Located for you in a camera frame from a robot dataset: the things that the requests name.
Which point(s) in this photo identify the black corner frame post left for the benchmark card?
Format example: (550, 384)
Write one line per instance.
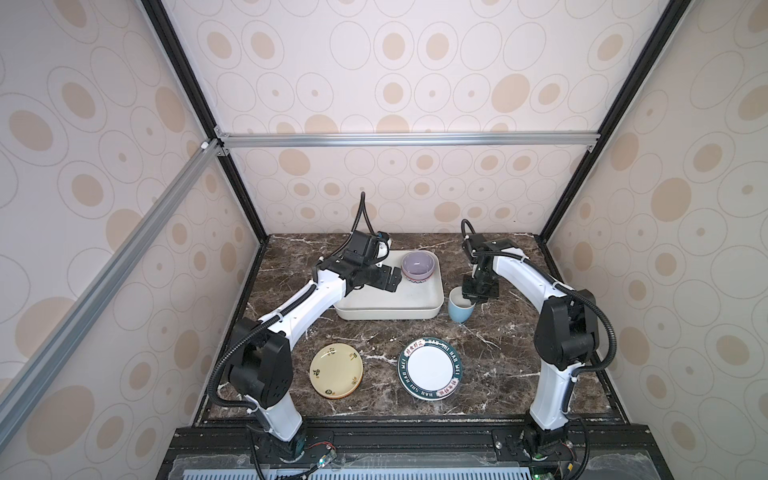
(163, 28)

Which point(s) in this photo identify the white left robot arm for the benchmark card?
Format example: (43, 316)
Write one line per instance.
(256, 371)

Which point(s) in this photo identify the green rimmed white plate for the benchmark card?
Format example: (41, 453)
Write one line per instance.
(430, 369)

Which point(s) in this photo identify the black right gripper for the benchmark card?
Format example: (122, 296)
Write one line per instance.
(471, 295)

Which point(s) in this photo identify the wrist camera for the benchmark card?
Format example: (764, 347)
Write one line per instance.
(476, 245)
(367, 249)

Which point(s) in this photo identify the yellow plate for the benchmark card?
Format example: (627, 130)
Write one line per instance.
(336, 371)

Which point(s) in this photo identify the purple bowl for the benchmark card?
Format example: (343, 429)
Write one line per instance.
(418, 266)

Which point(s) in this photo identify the aluminium rail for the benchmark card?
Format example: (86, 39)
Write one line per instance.
(426, 139)
(40, 371)

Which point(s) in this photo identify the aluminium rail left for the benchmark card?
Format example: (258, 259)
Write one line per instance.
(40, 371)

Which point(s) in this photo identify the black corner frame post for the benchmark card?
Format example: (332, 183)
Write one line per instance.
(649, 55)
(163, 28)

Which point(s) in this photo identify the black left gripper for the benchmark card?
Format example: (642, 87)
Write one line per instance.
(383, 279)

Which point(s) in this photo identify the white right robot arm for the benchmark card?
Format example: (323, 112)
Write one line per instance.
(573, 336)

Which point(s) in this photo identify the aluminium rail back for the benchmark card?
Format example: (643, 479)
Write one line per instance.
(426, 139)

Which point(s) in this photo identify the light blue mug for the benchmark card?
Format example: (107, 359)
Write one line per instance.
(460, 309)

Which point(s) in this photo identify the black corner frame post right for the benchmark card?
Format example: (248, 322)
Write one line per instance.
(649, 55)

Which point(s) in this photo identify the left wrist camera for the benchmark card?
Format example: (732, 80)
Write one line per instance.
(367, 249)

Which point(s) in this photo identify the white plastic bin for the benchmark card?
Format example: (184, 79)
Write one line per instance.
(410, 301)

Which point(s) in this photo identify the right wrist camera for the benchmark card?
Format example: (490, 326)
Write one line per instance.
(476, 245)

